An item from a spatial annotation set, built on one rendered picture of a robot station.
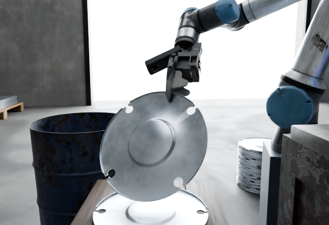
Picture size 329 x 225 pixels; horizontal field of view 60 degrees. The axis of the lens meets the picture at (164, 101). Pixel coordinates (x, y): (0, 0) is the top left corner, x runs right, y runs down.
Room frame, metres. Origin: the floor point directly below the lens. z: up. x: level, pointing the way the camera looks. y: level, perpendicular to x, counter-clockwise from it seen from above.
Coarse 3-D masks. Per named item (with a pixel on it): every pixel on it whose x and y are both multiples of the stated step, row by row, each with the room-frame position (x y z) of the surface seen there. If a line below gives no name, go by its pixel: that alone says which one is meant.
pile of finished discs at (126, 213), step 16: (96, 208) 0.70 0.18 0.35; (112, 208) 0.70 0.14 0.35; (128, 208) 0.69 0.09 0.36; (144, 208) 0.69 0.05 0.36; (160, 208) 0.69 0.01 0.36; (176, 208) 0.70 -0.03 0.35; (192, 208) 0.70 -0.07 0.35; (96, 224) 0.62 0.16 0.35; (112, 224) 0.62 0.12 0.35; (128, 224) 0.62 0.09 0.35; (144, 224) 0.62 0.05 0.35; (160, 224) 0.62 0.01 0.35; (176, 224) 0.62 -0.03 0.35; (192, 224) 0.62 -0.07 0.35
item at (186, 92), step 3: (174, 90) 0.78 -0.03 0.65; (177, 90) 0.79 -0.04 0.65; (180, 90) 0.79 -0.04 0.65; (183, 90) 0.79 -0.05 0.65; (186, 90) 0.78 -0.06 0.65; (189, 90) 0.78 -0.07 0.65; (180, 93) 0.78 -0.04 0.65; (183, 93) 0.78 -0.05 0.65; (186, 93) 0.78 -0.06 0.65; (189, 93) 0.77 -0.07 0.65
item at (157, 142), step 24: (144, 96) 0.79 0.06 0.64; (120, 120) 0.77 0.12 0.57; (144, 120) 0.74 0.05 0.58; (168, 120) 0.71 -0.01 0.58; (192, 120) 0.69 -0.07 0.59; (120, 144) 0.72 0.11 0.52; (144, 144) 0.69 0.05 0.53; (168, 144) 0.66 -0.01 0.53; (192, 144) 0.65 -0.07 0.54; (120, 168) 0.68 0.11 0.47; (144, 168) 0.66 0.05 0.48; (168, 168) 0.63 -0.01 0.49; (192, 168) 0.61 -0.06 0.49; (120, 192) 0.64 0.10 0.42; (144, 192) 0.62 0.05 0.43; (168, 192) 0.60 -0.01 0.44
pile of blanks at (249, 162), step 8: (240, 152) 1.59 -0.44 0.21; (248, 152) 1.52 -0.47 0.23; (256, 152) 1.50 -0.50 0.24; (240, 160) 1.58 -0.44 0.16; (248, 160) 1.52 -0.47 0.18; (256, 160) 1.49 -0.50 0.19; (240, 168) 1.58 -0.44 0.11; (248, 168) 1.53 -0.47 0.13; (256, 168) 1.51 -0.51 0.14; (240, 176) 1.57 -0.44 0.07; (248, 176) 1.52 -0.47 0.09; (256, 176) 1.49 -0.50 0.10; (240, 184) 1.59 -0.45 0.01; (248, 184) 1.52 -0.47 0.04; (256, 184) 1.49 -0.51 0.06; (256, 192) 1.50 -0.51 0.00
